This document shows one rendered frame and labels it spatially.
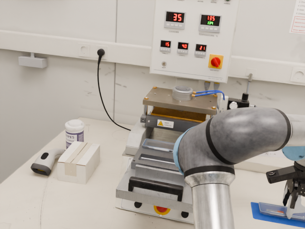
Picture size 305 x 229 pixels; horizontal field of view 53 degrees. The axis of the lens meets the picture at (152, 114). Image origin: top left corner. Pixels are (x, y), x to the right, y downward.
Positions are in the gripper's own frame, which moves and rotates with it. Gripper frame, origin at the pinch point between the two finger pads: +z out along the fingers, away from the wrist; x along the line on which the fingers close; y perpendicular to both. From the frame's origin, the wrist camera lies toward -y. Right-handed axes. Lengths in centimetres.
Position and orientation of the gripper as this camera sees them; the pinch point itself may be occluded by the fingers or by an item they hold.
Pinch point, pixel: (285, 209)
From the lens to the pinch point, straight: 128.1
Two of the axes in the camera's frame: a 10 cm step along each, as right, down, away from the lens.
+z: -0.8, 9.2, 3.8
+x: 1.9, -3.6, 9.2
